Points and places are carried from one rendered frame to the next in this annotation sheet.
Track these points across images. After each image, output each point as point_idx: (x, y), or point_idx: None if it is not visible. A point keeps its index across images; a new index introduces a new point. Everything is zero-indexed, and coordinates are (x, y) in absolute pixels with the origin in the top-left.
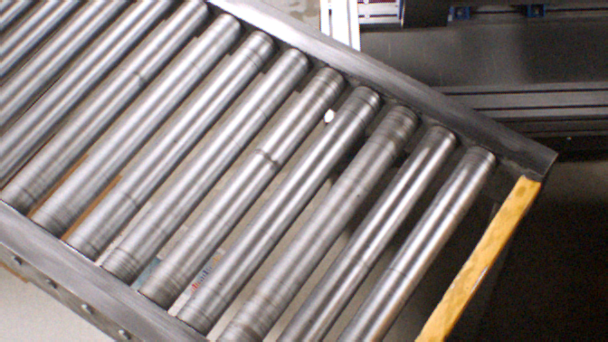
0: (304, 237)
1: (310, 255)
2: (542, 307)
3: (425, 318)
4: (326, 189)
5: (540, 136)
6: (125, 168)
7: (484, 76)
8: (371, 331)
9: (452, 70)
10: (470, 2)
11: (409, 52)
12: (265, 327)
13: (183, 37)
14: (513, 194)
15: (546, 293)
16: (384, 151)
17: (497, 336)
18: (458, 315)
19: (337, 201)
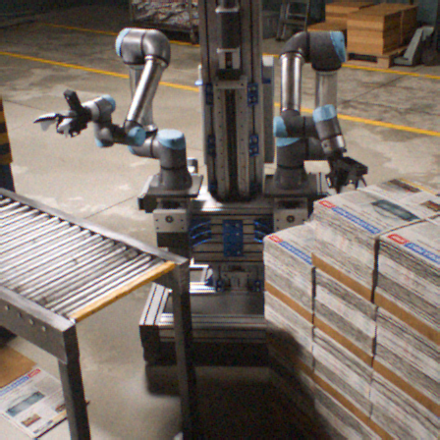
0: (77, 276)
1: (77, 281)
2: (242, 424)
3: (176, 425)
4: (141, 372)
5: (250, 342)
6: (39, 360)
7: (225, 313)
8: (90, 298)
9: (210, 310)
10: (207, 262)
11: (191, 303)
12: (50, 298)
13: (56, 232)
14: (162, 264)
15: (246, 418)
16: (120, 257)
17: (213, 434)
18: (125, 291)
19: (94, 268)
